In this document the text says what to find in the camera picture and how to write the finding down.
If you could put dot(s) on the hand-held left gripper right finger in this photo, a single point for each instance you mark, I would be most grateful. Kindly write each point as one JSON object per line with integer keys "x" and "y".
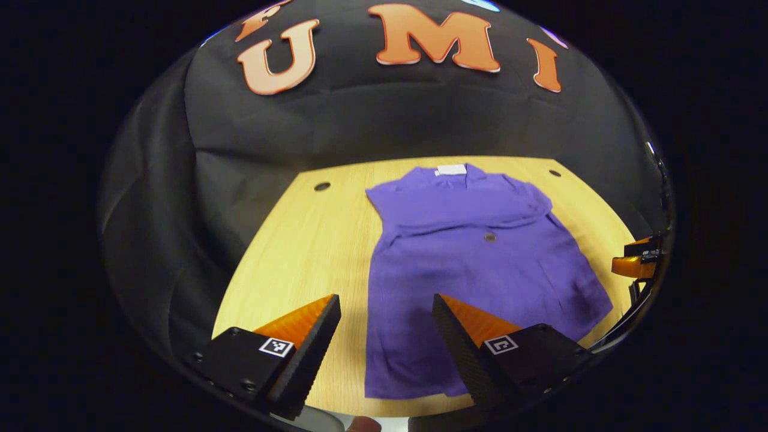
{"x": 462, "y": 360}

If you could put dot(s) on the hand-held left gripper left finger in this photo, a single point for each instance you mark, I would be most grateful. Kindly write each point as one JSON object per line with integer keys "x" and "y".
{"x": 309, "y": 360}

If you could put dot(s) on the black backdrop cloth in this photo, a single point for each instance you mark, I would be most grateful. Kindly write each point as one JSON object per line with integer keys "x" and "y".
{"x": 360, "y": 120}

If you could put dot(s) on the purple knit shirt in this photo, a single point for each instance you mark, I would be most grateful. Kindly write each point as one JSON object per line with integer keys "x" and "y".
{"x": 468, "y": 270}

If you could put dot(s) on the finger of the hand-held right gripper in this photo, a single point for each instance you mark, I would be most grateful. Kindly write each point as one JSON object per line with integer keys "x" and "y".
{"x": 637, "y": 247}
{"x": 633, "y": 267}

